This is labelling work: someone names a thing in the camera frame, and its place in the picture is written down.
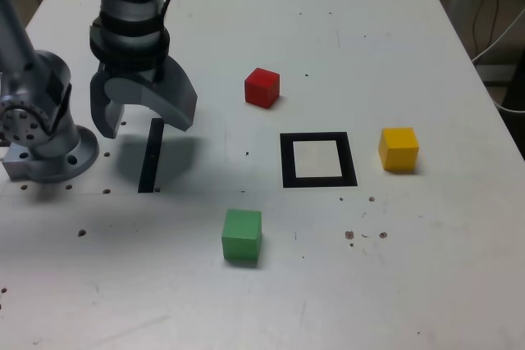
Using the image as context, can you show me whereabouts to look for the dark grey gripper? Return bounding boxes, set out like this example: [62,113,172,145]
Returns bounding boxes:
[89,57,199,139]

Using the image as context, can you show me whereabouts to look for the red cube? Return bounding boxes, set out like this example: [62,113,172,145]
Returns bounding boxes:
[244,66,281,110]

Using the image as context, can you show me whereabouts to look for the green cube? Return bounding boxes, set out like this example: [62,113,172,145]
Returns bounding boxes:
[221,208,263,264]

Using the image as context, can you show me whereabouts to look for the yellow cube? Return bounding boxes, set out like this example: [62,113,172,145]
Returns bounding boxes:
[377,126,420,172]

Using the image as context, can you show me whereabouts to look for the square black tape outline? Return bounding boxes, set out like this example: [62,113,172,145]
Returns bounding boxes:
[279,131,358,189]

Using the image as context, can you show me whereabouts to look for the black tape strip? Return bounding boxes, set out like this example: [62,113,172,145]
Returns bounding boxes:
[137,117,165,194]

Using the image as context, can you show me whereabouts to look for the thin black background cable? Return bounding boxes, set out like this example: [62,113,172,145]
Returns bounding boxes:
[471,0,500,57]

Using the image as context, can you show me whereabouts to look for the white looped background cable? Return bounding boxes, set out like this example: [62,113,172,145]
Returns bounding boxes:
[487,79,525,114]

